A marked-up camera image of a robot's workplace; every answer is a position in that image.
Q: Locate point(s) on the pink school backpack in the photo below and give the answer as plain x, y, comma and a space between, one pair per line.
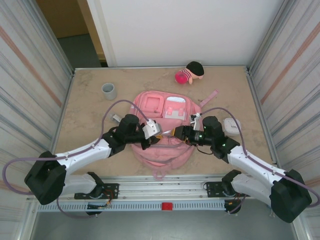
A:
162, 155

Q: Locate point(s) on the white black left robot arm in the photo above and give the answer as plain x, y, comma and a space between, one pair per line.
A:
82, 153

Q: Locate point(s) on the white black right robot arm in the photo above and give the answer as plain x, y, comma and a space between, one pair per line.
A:
252, 160

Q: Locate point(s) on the silver metal clip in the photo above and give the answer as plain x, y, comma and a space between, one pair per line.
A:
115, 118

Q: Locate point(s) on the grey plastic cup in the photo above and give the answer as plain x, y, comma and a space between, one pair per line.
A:
109, 91

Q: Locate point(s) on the plush doll pink striped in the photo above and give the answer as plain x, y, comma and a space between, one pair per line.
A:
190, 73

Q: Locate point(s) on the red button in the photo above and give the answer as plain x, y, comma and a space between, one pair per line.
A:
167, 206

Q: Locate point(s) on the striped translucent side panel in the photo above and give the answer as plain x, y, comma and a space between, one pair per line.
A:
25, 75
295, 75

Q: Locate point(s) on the brown wooden door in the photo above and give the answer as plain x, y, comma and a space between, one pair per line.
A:
65, 17

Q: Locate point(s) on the aluminium rail frame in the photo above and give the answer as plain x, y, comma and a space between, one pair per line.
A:
162, 185

